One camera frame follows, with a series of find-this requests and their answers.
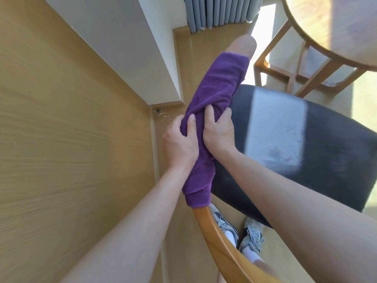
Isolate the person's left white sock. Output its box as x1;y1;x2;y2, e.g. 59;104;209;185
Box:
223;231;238;250

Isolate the person's right hand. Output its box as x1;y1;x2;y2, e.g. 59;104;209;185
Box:
202;105;239;161

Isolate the person's white sneaker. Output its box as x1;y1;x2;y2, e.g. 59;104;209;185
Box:
238;218;265;254
207;202;240;248

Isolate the person's white sock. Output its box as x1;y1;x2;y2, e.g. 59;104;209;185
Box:
241;246;265;264
223;231;238;250

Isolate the person's left hand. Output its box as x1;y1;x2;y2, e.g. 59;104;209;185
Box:
163;114;201;171

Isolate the person's left white sneaker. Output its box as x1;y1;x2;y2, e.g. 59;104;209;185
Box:
207;202;240;248

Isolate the round wooden table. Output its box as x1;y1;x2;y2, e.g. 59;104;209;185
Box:
254;0;377;99

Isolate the person's right white sock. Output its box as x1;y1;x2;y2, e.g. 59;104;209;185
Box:
241;246;265;264

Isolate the person's right leg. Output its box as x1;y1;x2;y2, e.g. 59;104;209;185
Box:
253;259;283;283

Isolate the grey pleated curtain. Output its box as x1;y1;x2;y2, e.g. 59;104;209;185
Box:
183;0;264;34

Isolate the wooden chair with black seat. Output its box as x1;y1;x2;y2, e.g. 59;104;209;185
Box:
191;34;377;283

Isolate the person's left forearm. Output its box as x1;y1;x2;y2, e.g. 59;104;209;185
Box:
60;165;192;283

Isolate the person's right white sneaker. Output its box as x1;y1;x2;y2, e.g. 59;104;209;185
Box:
238;218;265;254

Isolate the person's right forearm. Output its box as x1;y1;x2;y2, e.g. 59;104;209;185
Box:
221;149;377;283

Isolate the purple microfibre cloth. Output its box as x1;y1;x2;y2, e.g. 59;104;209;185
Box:
180;52;250;209

